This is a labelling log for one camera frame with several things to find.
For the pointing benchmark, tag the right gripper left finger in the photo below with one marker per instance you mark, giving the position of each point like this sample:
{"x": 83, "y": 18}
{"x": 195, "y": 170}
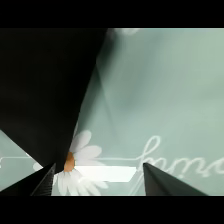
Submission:
{"x": 36, "y": 185}

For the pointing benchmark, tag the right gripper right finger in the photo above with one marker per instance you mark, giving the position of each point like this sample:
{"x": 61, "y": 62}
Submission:
{"x": 163, "y": 183}

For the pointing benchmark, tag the black garment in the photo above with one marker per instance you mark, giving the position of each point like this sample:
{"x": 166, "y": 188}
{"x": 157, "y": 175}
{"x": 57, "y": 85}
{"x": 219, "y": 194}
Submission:
{"x": 40, "y": 93}

